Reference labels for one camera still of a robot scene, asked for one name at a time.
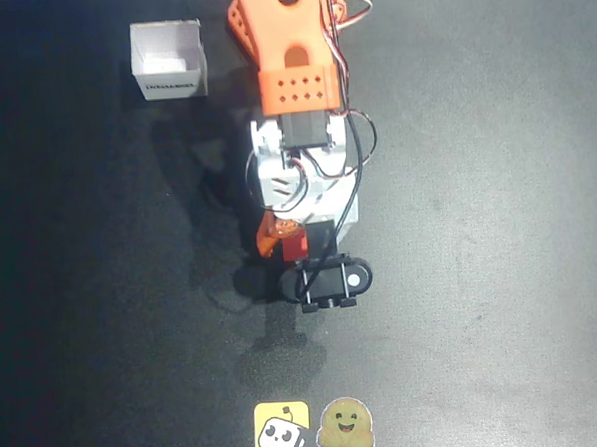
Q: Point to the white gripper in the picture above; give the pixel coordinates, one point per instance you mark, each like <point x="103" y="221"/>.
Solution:
<point x="269" y="238"/>

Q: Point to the red cube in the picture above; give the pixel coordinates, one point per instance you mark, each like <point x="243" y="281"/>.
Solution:
<point x="295" y="246"/>

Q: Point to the orange and white robot arm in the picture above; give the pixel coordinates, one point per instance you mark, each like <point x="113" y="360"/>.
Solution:
<point x="288" y="29"/>

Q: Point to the white cardboard box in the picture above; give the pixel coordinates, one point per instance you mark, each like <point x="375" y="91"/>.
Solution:
<point x="171" y="85"/>

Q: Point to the yellow robot face sticker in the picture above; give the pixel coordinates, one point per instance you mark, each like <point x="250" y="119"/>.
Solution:
<point x="281" y="427"/>

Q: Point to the hugging face emoji sticker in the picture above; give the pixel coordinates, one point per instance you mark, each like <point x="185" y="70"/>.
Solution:
<point x="345" y="425"/>

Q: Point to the black webcam with mount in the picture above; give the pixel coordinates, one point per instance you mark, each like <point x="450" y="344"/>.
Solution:
<point x="326" y="282"/>

